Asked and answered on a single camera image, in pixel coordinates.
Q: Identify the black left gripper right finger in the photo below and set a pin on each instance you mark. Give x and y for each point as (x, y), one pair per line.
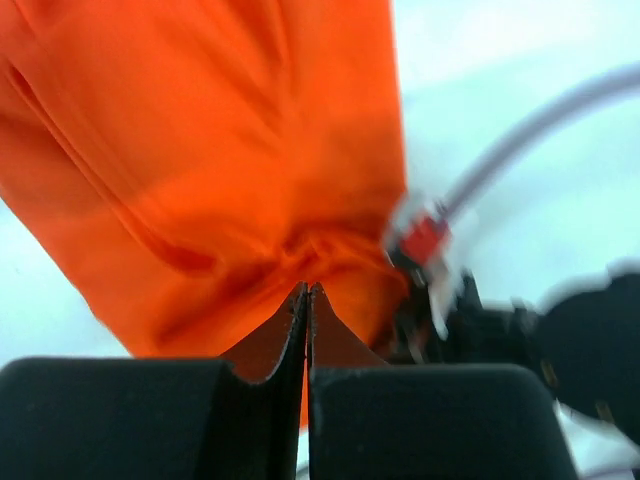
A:
(371, 420)

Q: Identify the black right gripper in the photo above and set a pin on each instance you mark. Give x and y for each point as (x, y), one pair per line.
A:
(443, 320)

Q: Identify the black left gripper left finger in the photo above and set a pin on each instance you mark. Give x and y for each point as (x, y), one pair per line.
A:
(235, 416)

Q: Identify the orange t shirt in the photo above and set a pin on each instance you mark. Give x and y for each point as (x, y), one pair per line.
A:
(187, 163)

